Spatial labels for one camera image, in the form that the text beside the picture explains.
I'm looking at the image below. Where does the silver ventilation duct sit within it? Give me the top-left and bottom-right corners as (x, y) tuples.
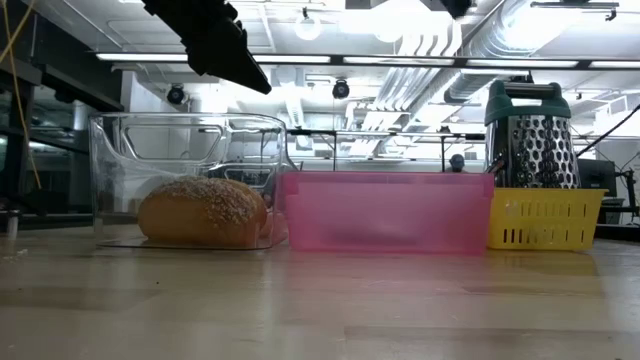
(444, 0), (566, 104)

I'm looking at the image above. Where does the person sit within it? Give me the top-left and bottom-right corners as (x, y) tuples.
(447, 153), (469, 174)

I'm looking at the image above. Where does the pink plastic bin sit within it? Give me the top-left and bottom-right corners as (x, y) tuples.
(278, 170), (497, 257)

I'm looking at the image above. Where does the clear plastic bin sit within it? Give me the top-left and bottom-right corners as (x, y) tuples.
(88, 111), (297, 251)

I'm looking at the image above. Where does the metal box grater teal handle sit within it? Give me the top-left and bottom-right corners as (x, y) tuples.
(483, 79), (584, 190)

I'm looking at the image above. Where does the black storage rack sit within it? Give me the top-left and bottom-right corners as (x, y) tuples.
(0, 0), (125, 216)

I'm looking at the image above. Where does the sugar-coated bread loaf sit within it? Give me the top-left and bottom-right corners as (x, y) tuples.
(137, 176), (269, 249)

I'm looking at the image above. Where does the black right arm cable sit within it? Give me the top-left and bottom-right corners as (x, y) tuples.
(576, 103), (640, 159)

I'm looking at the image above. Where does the black background table frame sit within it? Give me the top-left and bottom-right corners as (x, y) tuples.
(287, 128), (487, 174)

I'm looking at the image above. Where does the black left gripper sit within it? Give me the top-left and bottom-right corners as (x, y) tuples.
(141, 0), (274, 96)

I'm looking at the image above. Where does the black computer monitor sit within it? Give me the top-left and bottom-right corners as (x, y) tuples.
(577, 158), (619, 199)

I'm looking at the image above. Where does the yellow hanging cord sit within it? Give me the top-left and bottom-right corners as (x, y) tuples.
(0, 0), (43, 190)

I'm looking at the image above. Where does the black overhead light bar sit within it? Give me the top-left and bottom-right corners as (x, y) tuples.
(93, 51), (640, 71)

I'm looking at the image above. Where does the white ring lamp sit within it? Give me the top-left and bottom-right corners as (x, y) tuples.
(293, 13), (323, 43)

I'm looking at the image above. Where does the yellow plastic basket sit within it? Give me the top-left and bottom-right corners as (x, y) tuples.
(487, 187), (609, 253)

